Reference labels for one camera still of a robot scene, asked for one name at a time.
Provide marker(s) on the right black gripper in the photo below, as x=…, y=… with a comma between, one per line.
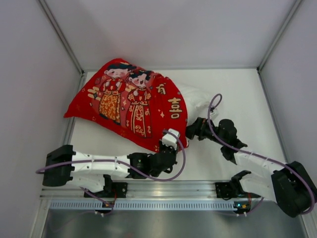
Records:
x=192, y=129

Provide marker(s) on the aluminium frame post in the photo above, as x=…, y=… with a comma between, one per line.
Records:
x=280, y=32
x=59, y=33

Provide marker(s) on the aluminium mounting rail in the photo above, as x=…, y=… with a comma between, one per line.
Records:
x=142, y=189

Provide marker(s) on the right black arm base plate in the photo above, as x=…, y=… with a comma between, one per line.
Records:
x=229, y=190

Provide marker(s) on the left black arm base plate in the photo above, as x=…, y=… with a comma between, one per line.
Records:
x=112, y=190

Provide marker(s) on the white pillow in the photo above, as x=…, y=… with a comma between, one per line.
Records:
x=196, y=101

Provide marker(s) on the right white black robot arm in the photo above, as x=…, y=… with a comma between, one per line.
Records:
x=286, y=184

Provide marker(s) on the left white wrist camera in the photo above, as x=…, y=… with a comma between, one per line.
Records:
x=170, y=138

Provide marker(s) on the slotted grey cable duct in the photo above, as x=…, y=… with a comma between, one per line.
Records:
x=152, y=205

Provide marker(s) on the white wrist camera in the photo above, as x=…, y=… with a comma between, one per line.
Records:
x=170, y=138
x=212, y=113

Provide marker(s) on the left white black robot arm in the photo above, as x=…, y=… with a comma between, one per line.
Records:
x=95, y=172

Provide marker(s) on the red printed pillowcase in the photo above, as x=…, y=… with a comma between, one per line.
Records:
x=135, y=103

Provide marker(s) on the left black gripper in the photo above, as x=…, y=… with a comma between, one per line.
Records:
x=167, y=148

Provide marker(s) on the left aluminium frame post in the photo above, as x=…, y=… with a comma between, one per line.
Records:
x=59, y=33

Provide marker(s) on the right aluminium frame post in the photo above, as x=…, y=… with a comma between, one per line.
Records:
x=280, y=32

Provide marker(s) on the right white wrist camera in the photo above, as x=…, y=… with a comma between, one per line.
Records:
x=212, y=113

